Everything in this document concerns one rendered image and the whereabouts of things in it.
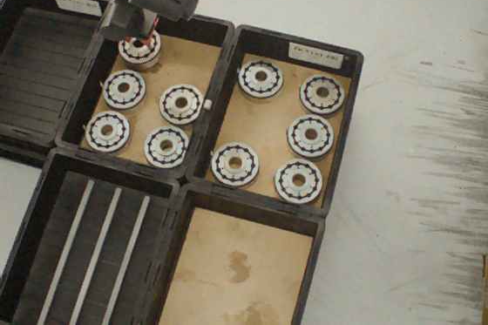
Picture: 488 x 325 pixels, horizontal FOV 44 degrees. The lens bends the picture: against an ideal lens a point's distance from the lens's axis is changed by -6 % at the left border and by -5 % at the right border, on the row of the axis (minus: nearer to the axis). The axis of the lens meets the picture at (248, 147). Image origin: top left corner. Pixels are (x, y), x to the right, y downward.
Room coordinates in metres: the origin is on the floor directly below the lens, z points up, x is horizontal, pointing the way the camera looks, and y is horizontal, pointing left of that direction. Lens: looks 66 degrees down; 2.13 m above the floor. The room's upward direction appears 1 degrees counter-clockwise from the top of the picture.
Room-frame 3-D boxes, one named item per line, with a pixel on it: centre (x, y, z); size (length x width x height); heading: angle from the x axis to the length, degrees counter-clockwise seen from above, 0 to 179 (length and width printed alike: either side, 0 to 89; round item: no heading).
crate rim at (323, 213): (0.60, -0.07, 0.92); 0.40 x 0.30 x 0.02; 164
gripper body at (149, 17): (0.82, 0.25, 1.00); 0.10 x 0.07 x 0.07; 73
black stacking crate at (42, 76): (0.77, 0.51, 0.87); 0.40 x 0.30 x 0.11; 164
